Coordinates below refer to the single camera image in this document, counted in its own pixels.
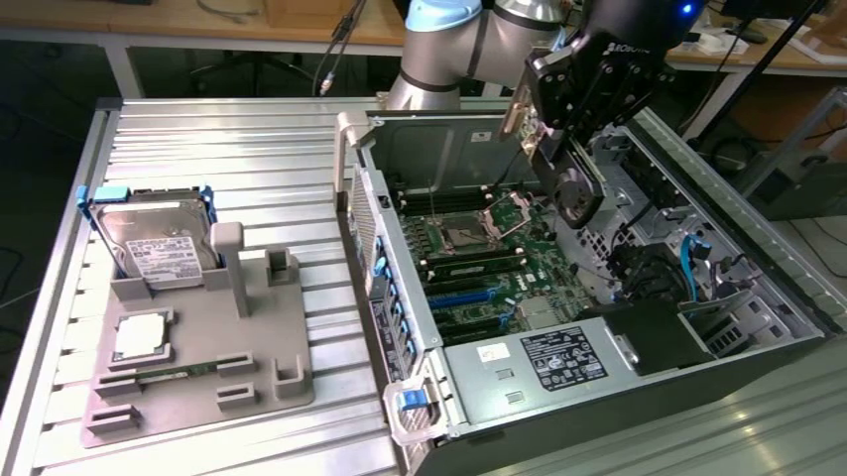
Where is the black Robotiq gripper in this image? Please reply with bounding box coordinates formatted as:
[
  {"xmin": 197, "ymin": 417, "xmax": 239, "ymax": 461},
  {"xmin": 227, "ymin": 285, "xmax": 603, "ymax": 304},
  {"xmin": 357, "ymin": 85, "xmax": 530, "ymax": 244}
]
[{"xmin": 526, "ymin": 28, "xmax": 685, "ymax": 136}]

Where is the green GPU card black cooler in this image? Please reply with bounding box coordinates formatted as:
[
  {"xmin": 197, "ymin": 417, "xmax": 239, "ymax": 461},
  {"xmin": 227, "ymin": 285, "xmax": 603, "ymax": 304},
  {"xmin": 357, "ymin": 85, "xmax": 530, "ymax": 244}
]
[{"xmin": 499, "ymin": 86, "xmax": 609, "ymax": 230}]

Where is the black tripod pole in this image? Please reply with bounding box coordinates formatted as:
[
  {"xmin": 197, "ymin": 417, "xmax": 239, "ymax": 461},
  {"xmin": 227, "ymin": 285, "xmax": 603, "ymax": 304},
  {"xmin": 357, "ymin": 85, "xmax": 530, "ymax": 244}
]
[{"xmin": 681, "ymin": 0, "xmax": 833, "ymax": 138}]

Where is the black monitor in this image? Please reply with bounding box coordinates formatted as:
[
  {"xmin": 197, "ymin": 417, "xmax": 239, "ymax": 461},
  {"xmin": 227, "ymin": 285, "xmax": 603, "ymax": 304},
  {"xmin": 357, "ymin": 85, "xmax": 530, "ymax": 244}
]
[{"xmin": 721, "ymin": 0, "xmax": 829, "ymax": 21}]

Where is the silver disk bay cage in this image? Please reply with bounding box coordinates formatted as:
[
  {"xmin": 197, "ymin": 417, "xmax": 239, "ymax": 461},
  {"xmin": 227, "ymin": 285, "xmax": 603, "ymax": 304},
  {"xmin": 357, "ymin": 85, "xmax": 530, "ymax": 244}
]
[{"xmin": 555, "ymin": 126, "xmax": 670, "ymax": 249}]

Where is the silver socket cover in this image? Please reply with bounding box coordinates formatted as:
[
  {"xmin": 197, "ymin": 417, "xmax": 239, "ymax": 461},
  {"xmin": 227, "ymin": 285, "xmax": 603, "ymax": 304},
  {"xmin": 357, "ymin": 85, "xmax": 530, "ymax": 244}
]
[{"xmin": 479, "ymin": 190, "xmax": 535, "ymax": 237}]

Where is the black RAM slot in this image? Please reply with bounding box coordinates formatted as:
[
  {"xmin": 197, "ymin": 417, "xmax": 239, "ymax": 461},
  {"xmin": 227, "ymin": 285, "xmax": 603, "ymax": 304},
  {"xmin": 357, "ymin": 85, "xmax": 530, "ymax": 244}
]
[
  {"xmin": 401, "ymin": 202, "xmax": 497, "ymax": 216},
  {"xmin": 421, "ymin": 250, "xmax": 526, "ymax": 264},
  {"xmin": 395, "ymin": 185, "xmax": 490, "ymax": 198},
  {"xmin": 397, "ymin": 191, "xmax": 493, "ymax": 204},
  {"xmin": 422, "ymin": 245, "xmax": 525, "ymax": 259},
  {"xmin": 399, "ymin": 196, "xmax": 495, "ymax": 210}
]

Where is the dark grey floor cabinet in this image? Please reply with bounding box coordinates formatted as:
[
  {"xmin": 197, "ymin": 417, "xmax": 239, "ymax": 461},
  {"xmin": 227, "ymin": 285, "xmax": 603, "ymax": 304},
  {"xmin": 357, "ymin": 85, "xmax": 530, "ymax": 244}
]
[{"xmin": 745, "ymin": 148, "xmax": 847, "ymax": 222}]

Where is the CPU socket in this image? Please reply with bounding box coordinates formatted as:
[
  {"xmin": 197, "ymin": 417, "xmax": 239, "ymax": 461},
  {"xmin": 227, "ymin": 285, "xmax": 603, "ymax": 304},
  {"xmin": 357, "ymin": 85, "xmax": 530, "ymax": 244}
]
[{"xmin": 433, "ymin": 215, "xmax": 495, "ymax": 257}]

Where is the green Dell motherboard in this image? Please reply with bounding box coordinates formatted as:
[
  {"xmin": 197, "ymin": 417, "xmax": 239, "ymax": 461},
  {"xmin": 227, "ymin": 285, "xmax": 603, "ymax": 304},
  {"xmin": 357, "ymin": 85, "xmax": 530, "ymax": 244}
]
[{"xmin": 397, "ymin": 190, "xmax": 589, "ymax": 348}]

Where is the RAM stick with label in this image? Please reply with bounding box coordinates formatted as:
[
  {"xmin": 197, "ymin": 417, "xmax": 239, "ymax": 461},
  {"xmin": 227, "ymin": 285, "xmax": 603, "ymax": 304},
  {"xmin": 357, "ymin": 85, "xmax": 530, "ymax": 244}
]
[{"xmin": 423, "ymin": 256, "xmax": 525, "ymax": 280}]

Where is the long black expansion slot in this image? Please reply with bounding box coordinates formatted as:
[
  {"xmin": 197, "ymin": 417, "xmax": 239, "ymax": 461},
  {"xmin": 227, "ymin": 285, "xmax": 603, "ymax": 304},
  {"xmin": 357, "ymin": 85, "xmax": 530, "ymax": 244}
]
[
  {"xmin": 423, "ymin": 278, "xmax": 490, "ymax": 295},
  {"xmin": 441, "ymin": 324, "xmax": 509, "ymax": 343},
  {"xmin": 435, "ymin": 314, "xmax": 502, "ymax": 332}
]

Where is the silver chipset heatsink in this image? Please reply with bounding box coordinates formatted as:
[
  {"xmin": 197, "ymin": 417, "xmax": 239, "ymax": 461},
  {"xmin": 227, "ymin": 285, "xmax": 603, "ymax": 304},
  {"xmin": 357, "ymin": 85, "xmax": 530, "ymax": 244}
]
[{"xmin": 515, "ymin": 298, "xmax": 559, "ymax": 329}]

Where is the blue expansion slot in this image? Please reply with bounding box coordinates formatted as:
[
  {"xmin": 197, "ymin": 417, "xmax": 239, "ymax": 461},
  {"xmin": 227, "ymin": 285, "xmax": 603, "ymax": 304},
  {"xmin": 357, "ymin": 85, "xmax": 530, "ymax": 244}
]
[{"xmin": 427, "ymin": 291, "xmax": 498, "ymax": 308}]

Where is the black plastic shroud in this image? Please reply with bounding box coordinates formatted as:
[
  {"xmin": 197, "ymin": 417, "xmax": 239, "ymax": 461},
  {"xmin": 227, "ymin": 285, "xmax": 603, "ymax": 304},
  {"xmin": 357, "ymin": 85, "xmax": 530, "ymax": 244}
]
[{"xmin": 574, "ymin": 301, "xmax": 718, "ymax": 379}]

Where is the black chair base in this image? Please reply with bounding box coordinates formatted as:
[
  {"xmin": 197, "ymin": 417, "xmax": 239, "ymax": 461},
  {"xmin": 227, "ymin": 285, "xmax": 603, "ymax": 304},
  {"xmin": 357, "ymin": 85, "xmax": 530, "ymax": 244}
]
[{"xmin": 190, "ymin": 49, "xmax": 310, "ymax": 95}]

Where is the grey power supply unit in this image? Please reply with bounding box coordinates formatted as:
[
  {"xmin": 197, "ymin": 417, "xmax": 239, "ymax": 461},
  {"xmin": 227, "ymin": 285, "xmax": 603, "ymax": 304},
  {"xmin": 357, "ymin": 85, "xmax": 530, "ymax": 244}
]
[{"xmin": 442, "ymin": 316, "xmax": 641, "ymax": 427}]

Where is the open black PC case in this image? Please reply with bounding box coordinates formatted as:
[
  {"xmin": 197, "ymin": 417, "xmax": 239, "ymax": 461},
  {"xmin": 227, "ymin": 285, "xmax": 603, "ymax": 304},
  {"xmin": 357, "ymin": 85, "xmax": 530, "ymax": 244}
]
[{"xmin": 334, "ymin": 96, "xmax": 841, "ymax": 476}]

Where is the hard disk blue caddy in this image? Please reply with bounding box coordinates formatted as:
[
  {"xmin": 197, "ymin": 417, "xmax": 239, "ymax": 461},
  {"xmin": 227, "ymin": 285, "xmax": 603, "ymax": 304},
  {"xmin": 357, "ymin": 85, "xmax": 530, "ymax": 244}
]
[{"xmin": 77, "ymin": 183, "xmax": 225, "ymax": 292}]

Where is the grey printed parts rack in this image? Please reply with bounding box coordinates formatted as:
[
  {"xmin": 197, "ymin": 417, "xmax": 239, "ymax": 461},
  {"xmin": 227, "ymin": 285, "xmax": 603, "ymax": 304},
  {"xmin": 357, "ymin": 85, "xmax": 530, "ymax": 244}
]
[{"xmin": 79, "ymin": 221, "xmax": 318, "ymax": 450}]

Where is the silver CPU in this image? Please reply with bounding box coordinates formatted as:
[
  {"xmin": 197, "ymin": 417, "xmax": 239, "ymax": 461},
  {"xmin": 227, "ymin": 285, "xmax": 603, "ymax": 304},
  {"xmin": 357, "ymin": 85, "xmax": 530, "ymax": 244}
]
[{"xmin": 110, "ymin": 312, "xmax": 173, "ymax": 359}]

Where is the bare green RAM stick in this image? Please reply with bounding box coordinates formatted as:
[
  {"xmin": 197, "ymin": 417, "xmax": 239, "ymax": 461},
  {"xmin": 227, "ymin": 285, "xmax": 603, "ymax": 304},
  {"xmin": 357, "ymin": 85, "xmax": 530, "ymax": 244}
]
[{"xmin": 135, "ymin": 364, "xmax": 221, "ymax": 386}]

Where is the black looped wire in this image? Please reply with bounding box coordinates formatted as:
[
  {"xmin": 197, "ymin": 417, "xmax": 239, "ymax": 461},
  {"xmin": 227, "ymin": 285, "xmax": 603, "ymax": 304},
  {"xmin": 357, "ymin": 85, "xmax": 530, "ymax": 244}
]
[{"xmin": 497, "ymin": 148, "xmax": 531, "ymax": 192}]

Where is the blue wire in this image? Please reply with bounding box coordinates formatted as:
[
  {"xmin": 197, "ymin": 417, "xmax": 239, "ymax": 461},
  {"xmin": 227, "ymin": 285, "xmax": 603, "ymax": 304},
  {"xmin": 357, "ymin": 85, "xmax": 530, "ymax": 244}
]
[{"xmin": 675, "ymin": 230, "xmax": 714, "ymax": 304}]

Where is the hanging cable with plug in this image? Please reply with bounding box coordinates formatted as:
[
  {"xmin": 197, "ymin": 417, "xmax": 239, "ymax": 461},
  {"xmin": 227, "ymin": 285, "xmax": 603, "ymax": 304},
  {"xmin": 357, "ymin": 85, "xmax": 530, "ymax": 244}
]
[{"xmin": 315, "ymin": 0, "xmax": 371, "ymax": 96}]

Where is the grey wire bundle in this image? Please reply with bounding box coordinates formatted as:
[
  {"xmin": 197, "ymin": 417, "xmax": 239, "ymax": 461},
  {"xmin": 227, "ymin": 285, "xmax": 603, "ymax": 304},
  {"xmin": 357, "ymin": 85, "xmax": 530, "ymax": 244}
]
[{"xmin": 711, "ymin": 252, "xmax": 763, "ymax": 301}]

